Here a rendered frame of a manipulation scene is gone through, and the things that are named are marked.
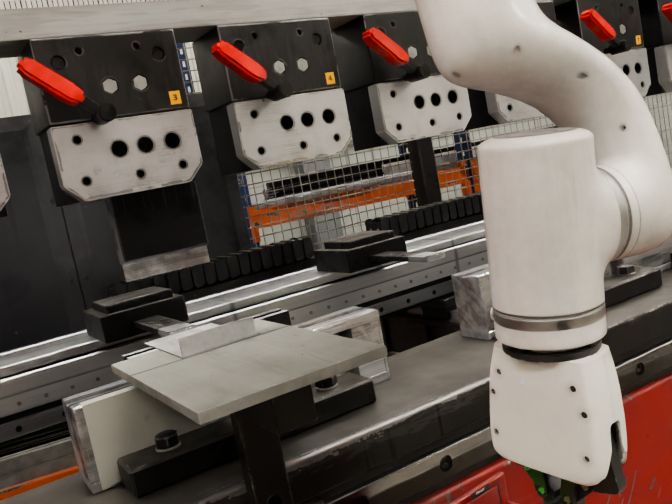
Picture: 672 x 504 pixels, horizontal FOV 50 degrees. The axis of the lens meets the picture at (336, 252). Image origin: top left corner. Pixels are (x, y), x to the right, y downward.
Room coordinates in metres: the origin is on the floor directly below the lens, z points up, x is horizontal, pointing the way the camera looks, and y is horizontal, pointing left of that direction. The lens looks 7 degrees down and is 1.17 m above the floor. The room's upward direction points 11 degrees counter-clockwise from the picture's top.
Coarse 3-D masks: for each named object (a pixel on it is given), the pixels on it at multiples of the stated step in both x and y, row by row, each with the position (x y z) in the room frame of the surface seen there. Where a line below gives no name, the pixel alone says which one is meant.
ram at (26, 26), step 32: (192, 0) 0.83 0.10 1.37; (224, 0) 0.85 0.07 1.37; (256, 0) 0.87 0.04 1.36; (288, 0) 0.89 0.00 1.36; (320, 0) 0.91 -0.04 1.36; (352, 0) 0.94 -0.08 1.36; (384, 0) 0.96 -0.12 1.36; (544, 0) 1.11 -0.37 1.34; (0, 32) 0.73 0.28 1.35; (32, 32) 0.74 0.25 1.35; (64, 32) 0.76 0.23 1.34; (96, 32) 0.77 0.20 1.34; (192, 32) 0.85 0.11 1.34
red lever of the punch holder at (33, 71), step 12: (24, 60) 0.70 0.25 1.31; (24, 72) 0.70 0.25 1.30; (36, 72) 0.70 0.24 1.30; (48, 72) 0.71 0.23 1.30; (36, 84) 0.71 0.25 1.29; (48, 84) 0.70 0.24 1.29; (60, 84) 0.71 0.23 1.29; (72, 84) 0.72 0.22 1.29; (60, 96) 0.71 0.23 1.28; (72, 96) 0.71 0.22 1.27; (84, 96) 0.72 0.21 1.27; (84, 108) 0.73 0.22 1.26; (96, 108) 0.73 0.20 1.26; (108, 108) 0.73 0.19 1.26; (96, 120) 0.74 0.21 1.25; (108, 120) 0.73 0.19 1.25
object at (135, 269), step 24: (144, 192) 0.81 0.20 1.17; (168, 192) 0.82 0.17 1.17; (192, 192) 0.84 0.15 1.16; (120, 216) 0.79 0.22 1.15; (144, 216) 0.81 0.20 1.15; (168, 216) 0.82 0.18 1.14; (192, 216) 0.83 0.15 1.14; (120, 240) 0.79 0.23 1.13; (144, 240) 0.80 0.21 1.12; (168, 240) 0.82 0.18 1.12; (192, 240) 0.83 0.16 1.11; (120, 264) 0.80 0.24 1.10; (144, 264) 0.81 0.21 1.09; (168, 264) 0.82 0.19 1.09; (192, 264) 0.84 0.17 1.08
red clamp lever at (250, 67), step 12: (216, 48) 0.80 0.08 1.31; (228, 48) 0.80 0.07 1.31; (228, 60) 0.80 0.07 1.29; (240, 60) 0.81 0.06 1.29; (252, 60) 0.82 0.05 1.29; (240, 72) 0.82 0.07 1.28; (252, 72) 0.81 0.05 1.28; (264, 72) 0.82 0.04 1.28; (264, 84) 0.83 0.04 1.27; (276, 84) 0.83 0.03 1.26; (288, 84) 0.83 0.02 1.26; (276, 96) 0.83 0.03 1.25; (288, 96) 0.83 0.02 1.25
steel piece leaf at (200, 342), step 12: (228, 324) 0.75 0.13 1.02; (240, 324) 0.76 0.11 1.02; (252, 324) 0.77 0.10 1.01; (192, 336) 0.73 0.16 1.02; (204, 336) 0.74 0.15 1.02; (216, 336) 0.74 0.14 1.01; (228, 336) 0.75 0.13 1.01; (240, 336) 0.76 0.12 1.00; (252, 336) 0.76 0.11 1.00; (156, 348) 0.80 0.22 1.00; (168, 348) 0.78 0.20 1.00; (180, 348) 0.72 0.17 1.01; (192, 348) 0.73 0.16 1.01; (204, 348) 0.74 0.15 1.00; (216, 348) 0.74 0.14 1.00
